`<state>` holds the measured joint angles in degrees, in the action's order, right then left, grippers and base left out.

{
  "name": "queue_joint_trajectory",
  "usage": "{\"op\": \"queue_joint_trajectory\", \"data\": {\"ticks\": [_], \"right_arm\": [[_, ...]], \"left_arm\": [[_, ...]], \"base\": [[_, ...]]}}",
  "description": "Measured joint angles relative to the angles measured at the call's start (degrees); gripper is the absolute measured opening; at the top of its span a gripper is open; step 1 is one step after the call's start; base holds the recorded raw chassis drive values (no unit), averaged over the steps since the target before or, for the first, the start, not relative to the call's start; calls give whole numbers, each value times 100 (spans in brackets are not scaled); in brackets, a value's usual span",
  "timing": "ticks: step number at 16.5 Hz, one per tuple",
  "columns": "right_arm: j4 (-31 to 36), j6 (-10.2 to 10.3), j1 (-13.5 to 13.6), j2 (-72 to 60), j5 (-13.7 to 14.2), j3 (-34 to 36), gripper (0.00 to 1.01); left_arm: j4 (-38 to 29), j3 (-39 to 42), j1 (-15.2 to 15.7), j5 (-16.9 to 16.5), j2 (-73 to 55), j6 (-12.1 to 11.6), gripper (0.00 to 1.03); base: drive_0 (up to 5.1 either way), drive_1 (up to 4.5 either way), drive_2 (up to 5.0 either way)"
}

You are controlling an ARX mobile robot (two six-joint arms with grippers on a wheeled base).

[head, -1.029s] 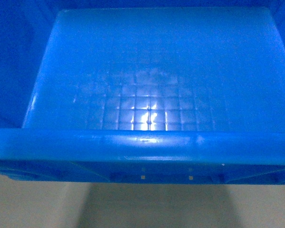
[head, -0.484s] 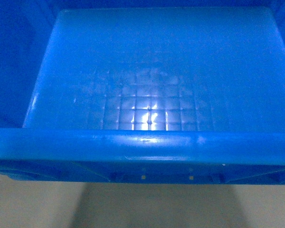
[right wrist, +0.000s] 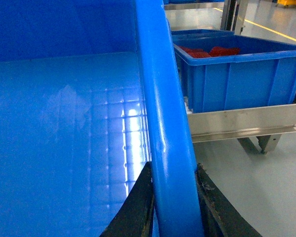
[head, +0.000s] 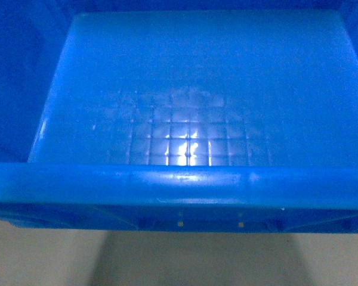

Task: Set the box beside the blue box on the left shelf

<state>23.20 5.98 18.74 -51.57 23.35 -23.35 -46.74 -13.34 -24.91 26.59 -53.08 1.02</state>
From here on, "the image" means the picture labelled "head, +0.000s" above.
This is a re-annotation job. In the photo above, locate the large blue plastic crate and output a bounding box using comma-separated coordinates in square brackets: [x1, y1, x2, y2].
[0, 1, 358, 234]

